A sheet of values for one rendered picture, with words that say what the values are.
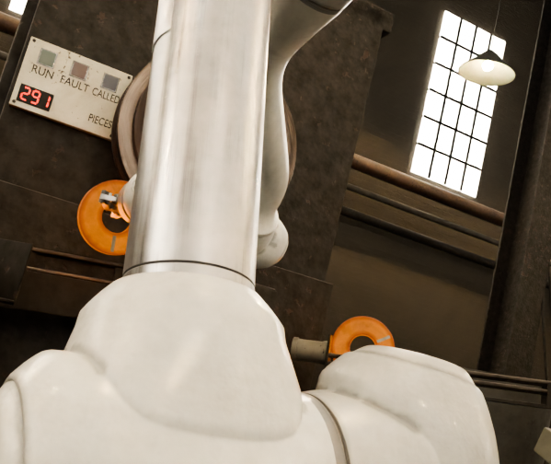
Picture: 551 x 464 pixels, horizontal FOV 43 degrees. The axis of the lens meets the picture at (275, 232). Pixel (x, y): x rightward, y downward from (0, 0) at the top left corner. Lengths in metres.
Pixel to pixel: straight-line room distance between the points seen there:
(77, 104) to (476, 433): 1.47
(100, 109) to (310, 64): 0.64
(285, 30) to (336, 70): 1.26
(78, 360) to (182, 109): 0.21
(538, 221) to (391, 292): 3.74
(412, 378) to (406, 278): 8.90
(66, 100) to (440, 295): 8.28
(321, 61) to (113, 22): 0.61
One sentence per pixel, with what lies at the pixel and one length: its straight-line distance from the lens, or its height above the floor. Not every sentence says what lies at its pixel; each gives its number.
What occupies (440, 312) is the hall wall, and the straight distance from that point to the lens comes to 9.76.
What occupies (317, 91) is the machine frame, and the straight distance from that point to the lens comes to 2.11.
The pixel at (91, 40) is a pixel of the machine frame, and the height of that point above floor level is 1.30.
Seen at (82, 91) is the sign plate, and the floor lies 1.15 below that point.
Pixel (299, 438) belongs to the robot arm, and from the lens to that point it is 0.48.
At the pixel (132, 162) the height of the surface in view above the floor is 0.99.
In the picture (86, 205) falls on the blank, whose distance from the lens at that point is 1.48.
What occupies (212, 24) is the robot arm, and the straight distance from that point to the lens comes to 0.60.
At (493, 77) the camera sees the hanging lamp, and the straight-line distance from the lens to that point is 8.51.
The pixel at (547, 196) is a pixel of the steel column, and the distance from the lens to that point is 6.04.
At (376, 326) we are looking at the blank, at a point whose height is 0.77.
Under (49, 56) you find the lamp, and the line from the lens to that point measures 1.86.
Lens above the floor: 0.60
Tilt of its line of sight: 11 degrees up
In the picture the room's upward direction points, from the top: 14 degrees clockwise
